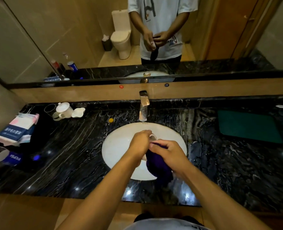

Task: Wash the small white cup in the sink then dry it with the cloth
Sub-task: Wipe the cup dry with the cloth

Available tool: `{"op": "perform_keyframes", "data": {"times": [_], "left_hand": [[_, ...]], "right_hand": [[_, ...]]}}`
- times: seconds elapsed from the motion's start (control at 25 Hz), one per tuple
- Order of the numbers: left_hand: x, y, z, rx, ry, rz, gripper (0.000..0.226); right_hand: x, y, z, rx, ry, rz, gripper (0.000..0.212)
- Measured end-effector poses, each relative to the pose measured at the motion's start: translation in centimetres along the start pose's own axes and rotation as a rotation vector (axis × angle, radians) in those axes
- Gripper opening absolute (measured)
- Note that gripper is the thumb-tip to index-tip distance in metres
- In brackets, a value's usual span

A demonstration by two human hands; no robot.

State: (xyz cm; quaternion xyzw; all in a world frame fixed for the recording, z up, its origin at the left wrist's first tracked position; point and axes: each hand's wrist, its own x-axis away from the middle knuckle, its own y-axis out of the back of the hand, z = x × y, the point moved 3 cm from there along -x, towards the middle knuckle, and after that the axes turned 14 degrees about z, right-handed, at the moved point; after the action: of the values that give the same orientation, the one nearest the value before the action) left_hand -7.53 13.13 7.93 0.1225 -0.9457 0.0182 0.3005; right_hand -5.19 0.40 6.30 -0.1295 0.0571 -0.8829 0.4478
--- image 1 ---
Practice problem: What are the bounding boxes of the green rectangular mat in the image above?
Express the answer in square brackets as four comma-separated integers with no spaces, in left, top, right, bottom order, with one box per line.
[217,110,283,144]

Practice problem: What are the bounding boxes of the white ceramic lidded mug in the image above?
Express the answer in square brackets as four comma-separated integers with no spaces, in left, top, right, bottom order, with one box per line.
[52,102,74,121]

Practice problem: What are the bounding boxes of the black shorts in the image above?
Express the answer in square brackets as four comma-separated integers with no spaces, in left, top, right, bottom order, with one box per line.
[133,211,204,226]

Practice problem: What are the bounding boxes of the white printed t-shirt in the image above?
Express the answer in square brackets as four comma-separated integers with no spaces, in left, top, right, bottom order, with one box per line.
[123,218,211,230]

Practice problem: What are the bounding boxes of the person's left hand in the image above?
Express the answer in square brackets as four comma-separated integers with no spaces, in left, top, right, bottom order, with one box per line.
[128,130,154,163]

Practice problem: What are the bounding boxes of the clear drinking glass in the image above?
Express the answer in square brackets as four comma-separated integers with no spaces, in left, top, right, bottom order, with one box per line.
[44,103,58,117]

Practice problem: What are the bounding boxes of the purple cloth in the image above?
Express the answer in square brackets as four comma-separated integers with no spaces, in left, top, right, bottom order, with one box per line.
[145,142,174,182]

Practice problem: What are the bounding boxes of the small white cup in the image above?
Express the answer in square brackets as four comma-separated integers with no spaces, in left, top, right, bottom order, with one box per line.
[141,133,158,162]

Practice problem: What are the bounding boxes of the person's left forearm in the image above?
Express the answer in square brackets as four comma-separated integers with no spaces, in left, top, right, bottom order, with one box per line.
[56,155,142,230]

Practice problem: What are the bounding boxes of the blue label plastic bottle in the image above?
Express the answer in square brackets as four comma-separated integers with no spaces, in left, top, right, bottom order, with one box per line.
[0,145,23,165]

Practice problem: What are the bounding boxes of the black-framed wall mirror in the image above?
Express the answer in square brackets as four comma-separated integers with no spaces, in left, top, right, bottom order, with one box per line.
[0,0,283,90]

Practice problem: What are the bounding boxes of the chrome faucet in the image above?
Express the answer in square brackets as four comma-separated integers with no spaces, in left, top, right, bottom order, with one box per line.
[138,90,150,122]

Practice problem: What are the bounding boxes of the white flower-shaped dish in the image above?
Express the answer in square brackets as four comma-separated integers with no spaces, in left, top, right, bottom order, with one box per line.
[71,107,86,119]

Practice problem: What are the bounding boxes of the blue and white tissue packet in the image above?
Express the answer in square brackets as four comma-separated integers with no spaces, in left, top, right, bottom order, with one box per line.
[0,112,40,146]

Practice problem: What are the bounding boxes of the white oval sink basin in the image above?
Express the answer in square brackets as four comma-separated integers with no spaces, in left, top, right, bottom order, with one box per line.
[102,122,187,181]

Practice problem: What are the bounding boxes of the person's right forearm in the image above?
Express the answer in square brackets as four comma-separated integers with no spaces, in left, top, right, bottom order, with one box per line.
[179,165,272,230]

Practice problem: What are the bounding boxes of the person's right hand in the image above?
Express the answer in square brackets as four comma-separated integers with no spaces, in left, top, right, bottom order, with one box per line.
[149,139,192,180]

